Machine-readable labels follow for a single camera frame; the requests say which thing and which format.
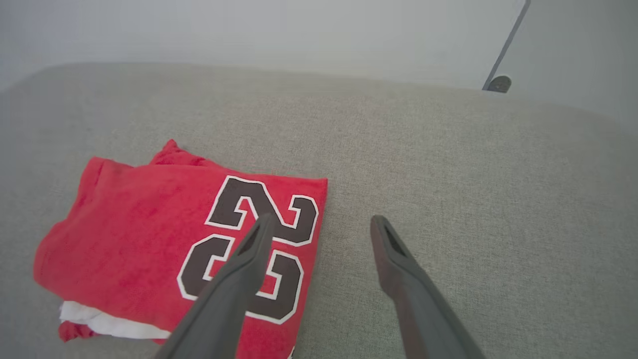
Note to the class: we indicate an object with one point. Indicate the grey wall seam strip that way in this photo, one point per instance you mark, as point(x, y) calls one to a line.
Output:
point(506, 47)

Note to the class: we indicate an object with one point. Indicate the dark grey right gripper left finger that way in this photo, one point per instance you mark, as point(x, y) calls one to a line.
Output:
point(229, 294)

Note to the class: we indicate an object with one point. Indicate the red white jersey garment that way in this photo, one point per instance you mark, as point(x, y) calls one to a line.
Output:
point(124, 224)

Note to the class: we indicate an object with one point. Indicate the round grey door stop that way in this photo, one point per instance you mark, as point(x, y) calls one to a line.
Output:
point(500, 85)

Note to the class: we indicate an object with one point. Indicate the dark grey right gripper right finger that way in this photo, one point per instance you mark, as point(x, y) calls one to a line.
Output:
point(413, 299)

